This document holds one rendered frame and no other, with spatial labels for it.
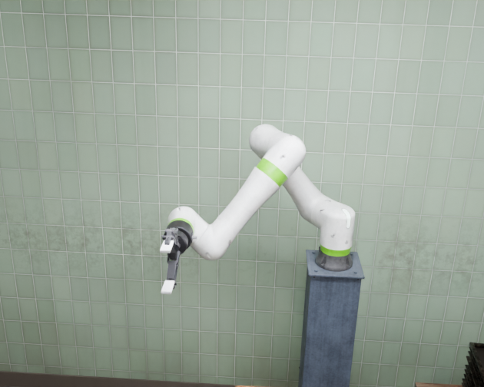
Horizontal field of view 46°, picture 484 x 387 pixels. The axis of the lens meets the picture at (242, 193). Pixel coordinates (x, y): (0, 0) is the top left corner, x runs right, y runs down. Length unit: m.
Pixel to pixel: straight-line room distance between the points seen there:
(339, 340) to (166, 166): 1.16
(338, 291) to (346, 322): 0.15
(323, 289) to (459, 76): 1.15
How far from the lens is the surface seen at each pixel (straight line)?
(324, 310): 2.40
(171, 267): 1.81
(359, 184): 2.85
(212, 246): 1.98
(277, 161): 2.00
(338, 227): 2.26
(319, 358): 2.53
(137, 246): 3.05
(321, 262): 2.35
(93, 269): 3.19
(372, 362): 3.38
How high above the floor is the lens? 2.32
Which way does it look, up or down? 22 degrees down
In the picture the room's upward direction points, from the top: 1 degrees clockwise
